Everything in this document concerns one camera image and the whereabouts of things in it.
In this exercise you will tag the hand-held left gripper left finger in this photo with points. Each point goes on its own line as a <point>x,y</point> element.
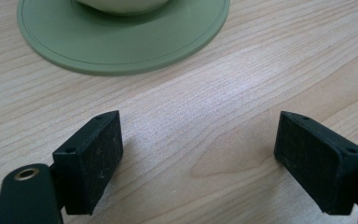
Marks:
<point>87,161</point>

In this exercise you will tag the green round silicone mat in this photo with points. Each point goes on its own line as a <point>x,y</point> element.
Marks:
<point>121,43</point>

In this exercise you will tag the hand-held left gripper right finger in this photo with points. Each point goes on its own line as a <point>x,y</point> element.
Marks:
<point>317,161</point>

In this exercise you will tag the cream white ceramic bowl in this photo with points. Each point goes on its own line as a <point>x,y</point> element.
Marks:
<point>122,6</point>

